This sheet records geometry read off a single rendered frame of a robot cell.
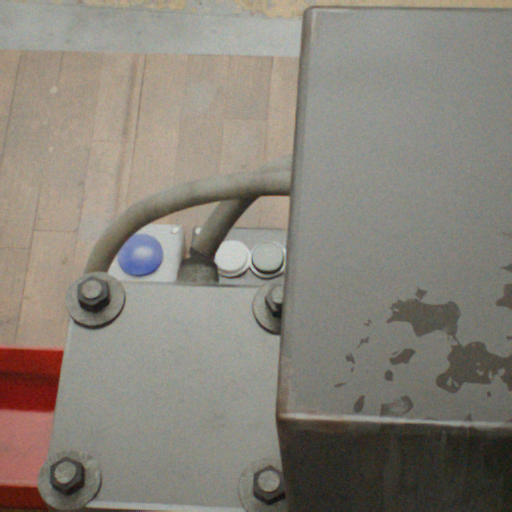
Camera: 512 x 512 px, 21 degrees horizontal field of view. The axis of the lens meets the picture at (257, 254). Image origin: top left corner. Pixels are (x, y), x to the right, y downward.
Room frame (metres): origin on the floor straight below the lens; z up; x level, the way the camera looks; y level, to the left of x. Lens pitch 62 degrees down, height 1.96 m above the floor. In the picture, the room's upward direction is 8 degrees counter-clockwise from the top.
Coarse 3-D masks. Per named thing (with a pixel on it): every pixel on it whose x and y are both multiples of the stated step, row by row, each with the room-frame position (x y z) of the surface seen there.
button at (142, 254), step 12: (132, 240) 0.59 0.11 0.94; (144, 240) 0.58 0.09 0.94; (156, 240) 0.58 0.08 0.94; (120, 252) 0.58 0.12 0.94; (132, 252) 0.57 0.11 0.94; (144, 252) 0.57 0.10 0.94; (156, 252) 0.57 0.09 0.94; (120, 264) 0.56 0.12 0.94; (132, 264) 0.56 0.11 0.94; (144, 264) 0.56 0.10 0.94; (156, 264) 0.56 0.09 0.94
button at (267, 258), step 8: (256, 248) 0.56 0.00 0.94; (264, 248) 0.56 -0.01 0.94; (272, 248) 0.56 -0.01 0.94; (280, 248) 0.56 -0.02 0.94; (256, 256) 0.55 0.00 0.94; (264, 256) 0.55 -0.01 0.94; (272, 256) 0.55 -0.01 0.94; (280, 256) 0.55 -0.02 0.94; (256, 264) 0.55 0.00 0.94; (264, 264) 0.54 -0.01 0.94; (272, 264) 0.54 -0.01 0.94; (280, 264) 0.54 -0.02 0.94; (264, 272) 0.54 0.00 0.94; (272, 272) 0.54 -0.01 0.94
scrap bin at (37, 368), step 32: (0, 352) 0.49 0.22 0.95; (32, 352) 0.48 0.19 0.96; (0, 384) 0.48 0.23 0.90; (32, 384) 0.48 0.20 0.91; (0, 416) 0.45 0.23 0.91; (32, 416) 0.45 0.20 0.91; (0, 448) 0.42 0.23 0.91; (32, 448) 0.42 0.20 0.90; (0, 480) 0.40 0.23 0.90; (32, 480) 0.39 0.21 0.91
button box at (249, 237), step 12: (240, 228) 0.59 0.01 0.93; (252, 228) 0.59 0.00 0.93; (264, 228) 0.58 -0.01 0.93; (192, 240) 0.58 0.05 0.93; (228, 240) 0.58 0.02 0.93; (240, 240) 0.58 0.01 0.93; (252, 240) 0.57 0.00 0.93; (264, 240) 0.57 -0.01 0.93; (276, 240) 0.57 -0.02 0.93; (252, 252) 0.56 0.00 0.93; (228, 276) 0.54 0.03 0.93; (240, 276) 0.54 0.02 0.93; (252, 276) 0.54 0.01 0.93; (264, 276) 0.54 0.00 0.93; (276, 276) 0.54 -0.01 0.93
